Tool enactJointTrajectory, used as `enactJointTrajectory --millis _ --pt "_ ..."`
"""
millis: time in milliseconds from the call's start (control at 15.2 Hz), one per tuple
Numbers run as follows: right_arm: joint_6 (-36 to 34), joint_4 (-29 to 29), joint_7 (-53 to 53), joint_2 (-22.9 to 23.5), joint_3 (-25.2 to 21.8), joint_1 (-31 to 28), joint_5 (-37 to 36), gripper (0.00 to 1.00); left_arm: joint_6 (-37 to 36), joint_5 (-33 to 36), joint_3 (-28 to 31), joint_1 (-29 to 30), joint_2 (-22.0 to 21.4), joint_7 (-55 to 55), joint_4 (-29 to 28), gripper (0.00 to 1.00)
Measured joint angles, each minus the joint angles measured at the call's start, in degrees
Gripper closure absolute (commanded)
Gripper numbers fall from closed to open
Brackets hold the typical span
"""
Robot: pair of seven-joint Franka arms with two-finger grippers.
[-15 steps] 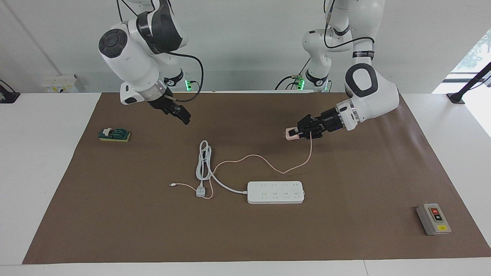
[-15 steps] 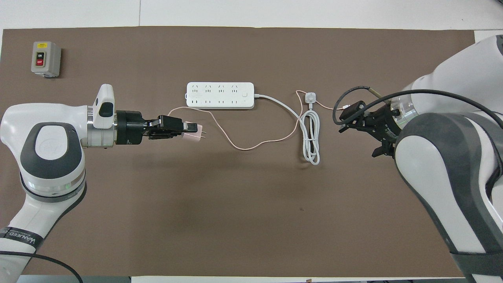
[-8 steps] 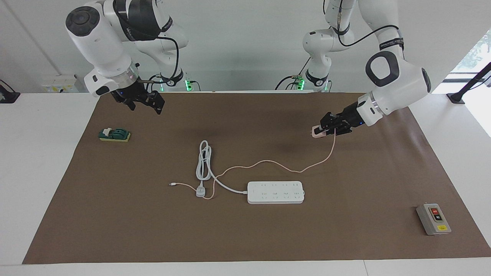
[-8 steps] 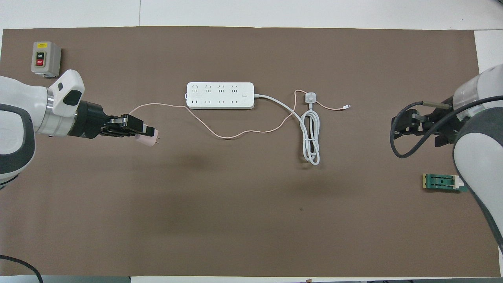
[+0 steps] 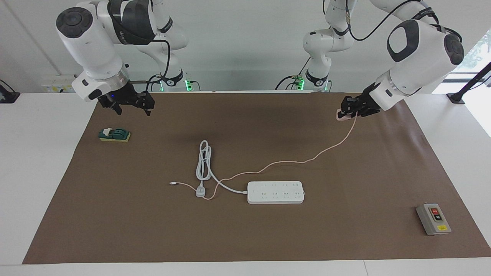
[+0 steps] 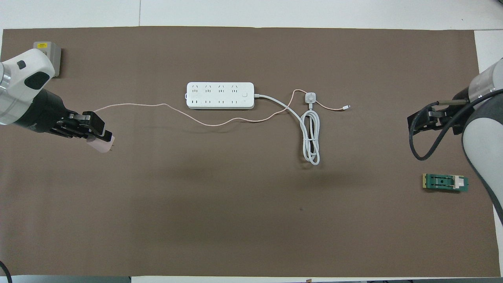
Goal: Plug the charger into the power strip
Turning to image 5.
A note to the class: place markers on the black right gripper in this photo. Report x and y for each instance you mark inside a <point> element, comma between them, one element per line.
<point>122,94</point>

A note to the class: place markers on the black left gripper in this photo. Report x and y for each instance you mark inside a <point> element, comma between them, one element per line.
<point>369,101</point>

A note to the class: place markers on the pink charger block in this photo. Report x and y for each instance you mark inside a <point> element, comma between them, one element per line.
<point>341,116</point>

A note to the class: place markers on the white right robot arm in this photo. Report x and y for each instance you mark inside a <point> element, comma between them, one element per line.
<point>92,50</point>

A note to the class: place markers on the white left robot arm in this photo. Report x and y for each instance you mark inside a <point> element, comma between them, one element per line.
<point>422,57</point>

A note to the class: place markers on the white power strip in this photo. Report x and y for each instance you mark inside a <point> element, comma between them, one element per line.
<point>276,193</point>

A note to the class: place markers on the black stand pole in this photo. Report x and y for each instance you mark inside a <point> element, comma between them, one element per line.
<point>456,97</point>

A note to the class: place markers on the black table clamp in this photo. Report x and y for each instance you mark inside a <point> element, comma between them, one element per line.
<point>7,96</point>

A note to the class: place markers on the brown table mat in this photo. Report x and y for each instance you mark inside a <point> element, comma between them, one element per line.
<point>268,237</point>

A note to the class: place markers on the green knife switch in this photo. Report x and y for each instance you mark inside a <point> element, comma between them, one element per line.
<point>115,135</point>

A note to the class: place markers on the white wall outlet box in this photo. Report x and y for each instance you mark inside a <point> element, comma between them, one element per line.
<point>57,86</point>

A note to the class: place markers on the grey on-off switch box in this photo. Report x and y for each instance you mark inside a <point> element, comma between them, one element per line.
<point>433,219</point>

